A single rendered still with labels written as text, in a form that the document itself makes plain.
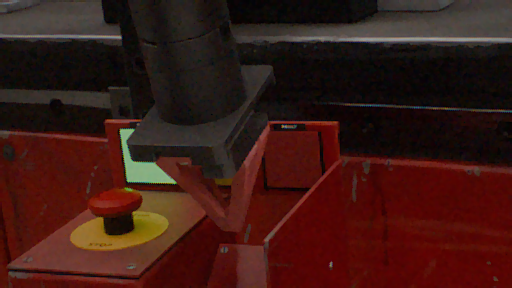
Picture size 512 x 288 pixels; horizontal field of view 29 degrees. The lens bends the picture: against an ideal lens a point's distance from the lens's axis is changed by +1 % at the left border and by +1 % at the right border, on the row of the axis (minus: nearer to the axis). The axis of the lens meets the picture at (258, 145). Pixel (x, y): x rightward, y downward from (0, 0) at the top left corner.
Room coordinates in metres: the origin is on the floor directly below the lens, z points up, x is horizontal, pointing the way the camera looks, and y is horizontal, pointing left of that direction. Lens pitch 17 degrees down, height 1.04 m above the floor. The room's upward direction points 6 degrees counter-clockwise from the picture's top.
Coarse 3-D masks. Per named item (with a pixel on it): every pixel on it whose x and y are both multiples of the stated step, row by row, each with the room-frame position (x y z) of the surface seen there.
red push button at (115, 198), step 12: (108, 192) 0.69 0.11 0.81; (120, 192) 0.69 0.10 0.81; (132, 192) 0.69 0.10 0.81; (96, 204) 0.68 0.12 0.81; (108, 204) 0.67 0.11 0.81; (120, 204) 0.67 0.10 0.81; (132, 204) 0.67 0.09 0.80; (108, 216) 0.67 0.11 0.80; (120, 216) 0.68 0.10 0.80; (132, 216) 0.69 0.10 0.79; (108, 228) 0.68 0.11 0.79; (120, 228) 0.68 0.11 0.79; (132, 228) 0.68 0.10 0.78
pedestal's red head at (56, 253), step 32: (128, 128) 0.78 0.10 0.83; (320, 128) 0.71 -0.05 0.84; (160, 192) 0.77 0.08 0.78; (224, 192) 0.75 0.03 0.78; (256, 192) 0.74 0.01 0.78; (288, 192) 0.72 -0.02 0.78; (320, 192) 0.66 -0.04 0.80; (192, 224) 0.69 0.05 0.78; (288, 224) 0.60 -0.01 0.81; (320, 224) 0.66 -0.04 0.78; (32, 256) 0.66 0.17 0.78; (64, 256) 0.65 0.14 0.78; (96, 256) 0.64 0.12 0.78; (128, 256) 0.64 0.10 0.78; (160, 256) 0.63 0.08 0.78; (192, 256) 0.67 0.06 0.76; (224, 256) 0.70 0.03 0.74; (256, 256) 0.70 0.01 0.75; (288, 256) 0.60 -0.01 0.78; (320, 256) 0.65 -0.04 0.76
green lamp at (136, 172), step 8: (128, 136) 0.78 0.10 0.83; (128, 152) 0.78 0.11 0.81; (128, 160) 0.78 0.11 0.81; (128, 168) 0.78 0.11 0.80; (136, 168) 0.77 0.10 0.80; (144, 168) 0.77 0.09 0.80; (152, 168) 0.77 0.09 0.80; (128, 176) 0.78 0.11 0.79; (136, 176) 0.77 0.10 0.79; (144, 176) 0.77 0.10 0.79; (152, 176) 0.77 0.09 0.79; (160, 176) 0.77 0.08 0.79; (168, 176) 0.76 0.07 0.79
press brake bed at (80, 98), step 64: (0, 128) 1.08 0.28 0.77; (64, 128) 1.04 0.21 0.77; (384, 128) 0.83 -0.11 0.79; (448, 128) 0.80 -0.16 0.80; (0, 192) 1.08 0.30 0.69; (64, 192) 1.03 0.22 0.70; (384, 192) 0.83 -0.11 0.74; (448, 192) 0.80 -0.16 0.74; (0, 256) 1.10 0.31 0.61; (384, 256) 0.83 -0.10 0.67; (448, 256) 0.80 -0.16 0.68
